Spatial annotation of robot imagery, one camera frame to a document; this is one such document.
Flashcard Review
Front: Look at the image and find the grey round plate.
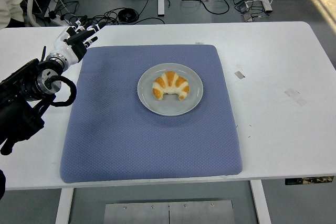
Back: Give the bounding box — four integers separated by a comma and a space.
136, 62, 204, 117

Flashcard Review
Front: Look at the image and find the white power strip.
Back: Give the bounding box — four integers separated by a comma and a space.
48, 11, 66, 27

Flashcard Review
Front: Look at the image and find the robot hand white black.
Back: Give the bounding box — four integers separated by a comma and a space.
51, 15, 107, 65

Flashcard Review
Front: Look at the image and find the blue quilted mat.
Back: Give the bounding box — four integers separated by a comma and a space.
59, 44, 243, 184

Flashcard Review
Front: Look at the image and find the white table leg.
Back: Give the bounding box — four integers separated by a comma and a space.
55, 187, 74, 224
249, 179, 272, 224

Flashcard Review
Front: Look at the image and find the white fabric bundle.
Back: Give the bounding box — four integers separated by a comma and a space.
0, 0, 25, 29

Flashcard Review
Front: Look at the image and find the grey power adapter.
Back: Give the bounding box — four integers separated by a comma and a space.
241, 11, 254, 23

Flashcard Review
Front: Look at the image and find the dark table control box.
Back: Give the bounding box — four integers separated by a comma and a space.
285, 176, 334, 186

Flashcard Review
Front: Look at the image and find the grey metal plate with screws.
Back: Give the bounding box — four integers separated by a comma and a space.
103, 200, 236, 224

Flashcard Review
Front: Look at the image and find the croissant bread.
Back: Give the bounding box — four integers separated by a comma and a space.
152, 71, 190, 101

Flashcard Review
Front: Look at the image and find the coiled black cable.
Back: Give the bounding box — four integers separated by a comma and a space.
117, 8, 139, 22

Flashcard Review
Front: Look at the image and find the large clear tape piece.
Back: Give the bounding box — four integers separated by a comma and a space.
284, 88, 308, 106

